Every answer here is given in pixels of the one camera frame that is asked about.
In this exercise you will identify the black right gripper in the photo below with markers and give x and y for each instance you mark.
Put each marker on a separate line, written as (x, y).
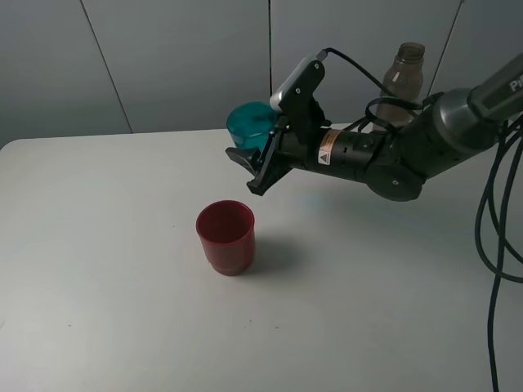
(290, 147)

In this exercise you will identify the teal translucent plastic cup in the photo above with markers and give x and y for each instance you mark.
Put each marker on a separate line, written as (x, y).
(250, 124)

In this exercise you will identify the brown translucent plastic bottle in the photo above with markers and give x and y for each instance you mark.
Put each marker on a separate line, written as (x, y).
(404, 79)

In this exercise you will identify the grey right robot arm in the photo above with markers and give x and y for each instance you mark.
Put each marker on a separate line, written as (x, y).
(394, 162)

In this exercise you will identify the red plastic cup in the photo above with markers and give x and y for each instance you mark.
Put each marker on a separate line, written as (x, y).
(226, 232)

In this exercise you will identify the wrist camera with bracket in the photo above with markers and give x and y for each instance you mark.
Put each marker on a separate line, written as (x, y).
(295, 100)

